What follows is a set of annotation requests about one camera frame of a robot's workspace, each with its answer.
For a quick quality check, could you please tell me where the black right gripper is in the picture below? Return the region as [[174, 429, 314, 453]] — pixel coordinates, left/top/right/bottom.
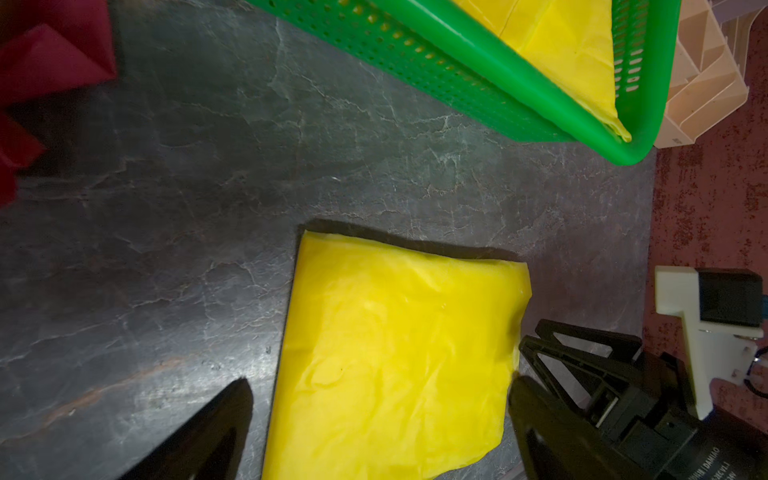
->
[[519, 319, 767, 479]]

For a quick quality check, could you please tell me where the plain yellow raincoat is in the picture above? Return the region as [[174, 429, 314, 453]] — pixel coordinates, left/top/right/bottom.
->
[[262, 231, 532, 479]]

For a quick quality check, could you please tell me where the magenta folded raincoat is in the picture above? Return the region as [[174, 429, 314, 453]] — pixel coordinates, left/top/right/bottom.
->
[[1, 0, 117, 206]]

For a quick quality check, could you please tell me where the green plastic basket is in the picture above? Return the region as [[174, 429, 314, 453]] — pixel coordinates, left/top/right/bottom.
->
[[261, 1, 681, 166]]

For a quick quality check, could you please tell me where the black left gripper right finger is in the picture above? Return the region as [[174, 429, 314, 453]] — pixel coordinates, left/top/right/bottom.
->
[[508, 376, 636, 479]]

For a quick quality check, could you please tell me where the yellow duck raincoat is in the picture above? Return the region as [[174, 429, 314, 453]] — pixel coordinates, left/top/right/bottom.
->
[[456, 0, 632, 142]]

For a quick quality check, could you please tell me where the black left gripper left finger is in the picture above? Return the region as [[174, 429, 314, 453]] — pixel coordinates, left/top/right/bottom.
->
[[122, 378, 253, 479]]

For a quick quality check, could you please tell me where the beige desk file organizer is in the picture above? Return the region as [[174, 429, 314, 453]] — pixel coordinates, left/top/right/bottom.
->
[[655, 0, 767, 149]]

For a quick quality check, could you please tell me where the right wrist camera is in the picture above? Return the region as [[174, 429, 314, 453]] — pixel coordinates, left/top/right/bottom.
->
[[654, 266, 766, 420]]

